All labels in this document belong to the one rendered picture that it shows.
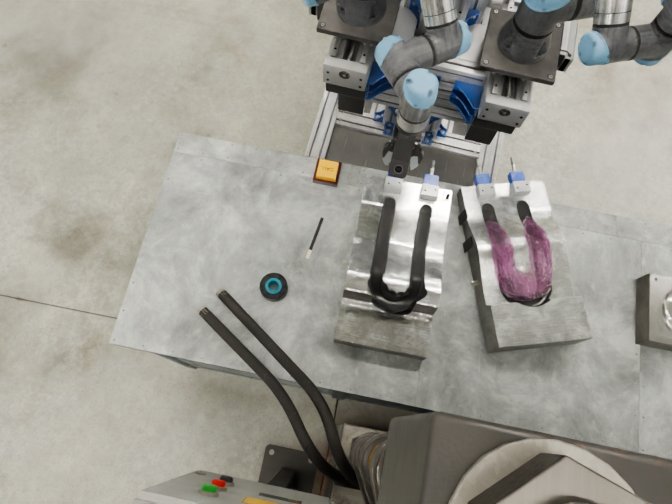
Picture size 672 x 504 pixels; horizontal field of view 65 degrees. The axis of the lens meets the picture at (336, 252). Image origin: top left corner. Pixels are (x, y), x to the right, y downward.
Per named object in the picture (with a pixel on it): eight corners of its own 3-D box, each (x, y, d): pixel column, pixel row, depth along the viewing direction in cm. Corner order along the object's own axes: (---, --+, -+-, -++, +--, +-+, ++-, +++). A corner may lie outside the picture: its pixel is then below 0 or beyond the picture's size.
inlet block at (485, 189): (467, 164, 167) (472, 156, 162) (483, 163, 167) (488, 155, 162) (475, 202, 163) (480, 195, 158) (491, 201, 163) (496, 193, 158)
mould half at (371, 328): (364, 187, 167) (368, 167, 154) (445, 202, 166) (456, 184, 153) (333, 342, 151) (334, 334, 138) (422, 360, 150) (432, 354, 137)
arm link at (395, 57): (410, 45, 128) (433, 80, 125) (369, 62, 126) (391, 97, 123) (415, 22, 120) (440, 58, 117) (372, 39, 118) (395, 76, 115)
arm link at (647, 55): (610, 46, 127) (636, 12, 117) (653, 39, 128) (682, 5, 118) (622, 73, 125) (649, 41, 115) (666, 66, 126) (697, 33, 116)
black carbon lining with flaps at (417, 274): (382, 199, 158) (386, 185, 149) (435, 209, 158) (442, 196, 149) (361, 310, 147) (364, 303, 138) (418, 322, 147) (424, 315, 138)
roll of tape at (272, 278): (278, 306, 154) (277, 304, 151) (255, 293, 155) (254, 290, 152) (293, 284, 156) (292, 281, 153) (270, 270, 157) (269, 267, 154)
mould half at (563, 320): (456, 194, 167) (465, 179, 156) (536, 187, 168) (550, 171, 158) (486, 353, 151) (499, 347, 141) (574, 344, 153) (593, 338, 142)
